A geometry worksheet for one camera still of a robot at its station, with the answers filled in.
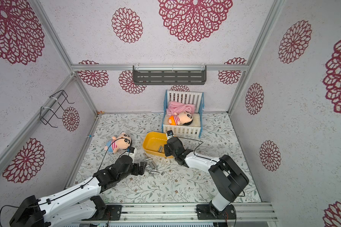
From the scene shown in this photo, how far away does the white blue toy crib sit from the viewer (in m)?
1.02

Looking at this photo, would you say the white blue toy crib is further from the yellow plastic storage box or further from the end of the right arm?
the end of the right arm

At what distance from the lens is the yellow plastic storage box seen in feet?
3.14

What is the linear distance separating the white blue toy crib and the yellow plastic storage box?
71mm
